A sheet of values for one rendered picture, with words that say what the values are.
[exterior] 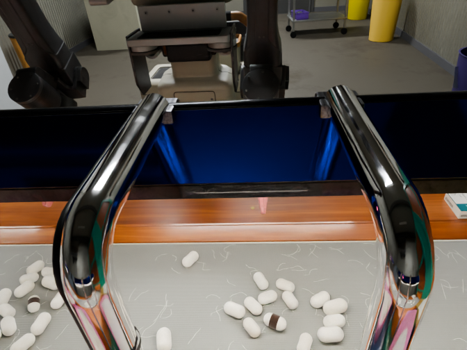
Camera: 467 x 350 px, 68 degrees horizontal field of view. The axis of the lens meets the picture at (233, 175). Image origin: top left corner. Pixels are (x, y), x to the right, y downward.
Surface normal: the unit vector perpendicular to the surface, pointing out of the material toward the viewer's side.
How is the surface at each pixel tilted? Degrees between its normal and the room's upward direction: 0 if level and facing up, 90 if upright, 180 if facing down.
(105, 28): 90
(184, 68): 98
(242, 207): 0
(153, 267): 0
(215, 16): 90
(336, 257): 0
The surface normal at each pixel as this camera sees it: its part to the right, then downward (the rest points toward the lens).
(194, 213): -0.06, -0.83
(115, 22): -0.08, 0.56
